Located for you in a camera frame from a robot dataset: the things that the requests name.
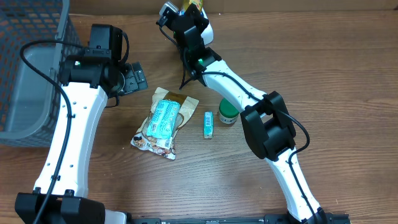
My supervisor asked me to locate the Kleenex tissue pack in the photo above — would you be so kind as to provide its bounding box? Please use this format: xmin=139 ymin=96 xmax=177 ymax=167
xmin=203 ymin=111 xmax=214 ymax=139

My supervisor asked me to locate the green lid Knorr jar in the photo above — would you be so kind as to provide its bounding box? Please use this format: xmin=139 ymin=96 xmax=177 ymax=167
xmin=218 ymin=98 xmax=239 ymax=124

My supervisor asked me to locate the teal wipes pack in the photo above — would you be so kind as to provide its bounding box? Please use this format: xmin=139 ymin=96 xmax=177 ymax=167
xmin=147 ymin=100 xmax=180 ymax=139

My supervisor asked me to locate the brown snack pouch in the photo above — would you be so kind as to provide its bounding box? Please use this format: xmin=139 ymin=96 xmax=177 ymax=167
xmin=131 ymin=87 xmax=199 ymax=160

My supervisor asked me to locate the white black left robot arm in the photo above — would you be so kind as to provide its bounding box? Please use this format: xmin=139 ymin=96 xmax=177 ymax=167
xmin=15 ymin=24 xmax=148 ymax=223

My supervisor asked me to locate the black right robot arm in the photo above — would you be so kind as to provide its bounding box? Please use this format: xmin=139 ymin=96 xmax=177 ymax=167
xmin=157 ymin=1 xmax=328 ymax=223

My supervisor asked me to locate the white barcode scanner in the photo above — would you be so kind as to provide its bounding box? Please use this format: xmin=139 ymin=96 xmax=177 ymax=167
xmin=201 ymin=8 xmax=214 ymax=45

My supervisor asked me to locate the grey plastic mesh basket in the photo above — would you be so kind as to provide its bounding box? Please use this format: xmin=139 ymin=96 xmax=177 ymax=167
xmin=1 ymin=0 xmax=81 ymax=147

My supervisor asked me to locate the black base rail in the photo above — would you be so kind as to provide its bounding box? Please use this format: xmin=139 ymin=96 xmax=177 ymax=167
xmin=127 ymin=213 xmax=351 ymax=224

